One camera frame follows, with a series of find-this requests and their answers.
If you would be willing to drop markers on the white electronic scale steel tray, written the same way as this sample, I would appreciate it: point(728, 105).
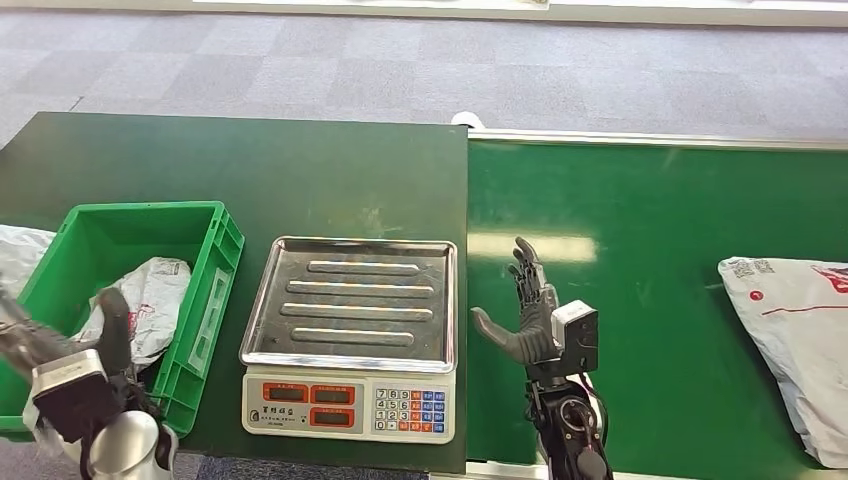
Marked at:
point(364, 311)

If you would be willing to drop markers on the green conveyor belt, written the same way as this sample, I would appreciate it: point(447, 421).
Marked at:
point(662, 212)

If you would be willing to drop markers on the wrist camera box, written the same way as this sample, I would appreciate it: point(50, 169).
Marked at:
point(73, 391)
point(576, 334)

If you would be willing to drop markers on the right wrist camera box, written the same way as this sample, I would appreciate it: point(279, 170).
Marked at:
point(576, 334)

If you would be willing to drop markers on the silver conveyor side rail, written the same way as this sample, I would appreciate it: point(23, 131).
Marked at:
point(662, 139)
point(503, 471)

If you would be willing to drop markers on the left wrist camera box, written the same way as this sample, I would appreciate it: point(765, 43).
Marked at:
point(73, 391)

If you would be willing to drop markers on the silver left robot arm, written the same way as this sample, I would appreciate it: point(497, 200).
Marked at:
point(126, 444)

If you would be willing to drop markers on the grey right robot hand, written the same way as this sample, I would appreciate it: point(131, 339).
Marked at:
point(536, 338)

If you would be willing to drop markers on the white round conveyor cap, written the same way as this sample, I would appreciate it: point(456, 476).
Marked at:
point(468, 119)

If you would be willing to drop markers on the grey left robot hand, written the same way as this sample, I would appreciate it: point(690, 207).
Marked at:
point(116, 331)

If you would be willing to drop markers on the white plastic bag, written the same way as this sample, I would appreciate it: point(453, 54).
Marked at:
point(20, 255)

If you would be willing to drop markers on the green plastic crate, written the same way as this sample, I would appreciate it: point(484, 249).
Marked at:
point(205, 278)

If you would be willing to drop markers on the white mailer bag red print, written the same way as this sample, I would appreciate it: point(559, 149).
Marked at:
point(159, 291)

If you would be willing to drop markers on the large white mailer bag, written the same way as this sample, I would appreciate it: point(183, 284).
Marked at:
point(795, 351)

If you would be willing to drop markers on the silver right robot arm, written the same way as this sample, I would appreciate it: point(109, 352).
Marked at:
point(570, 424)

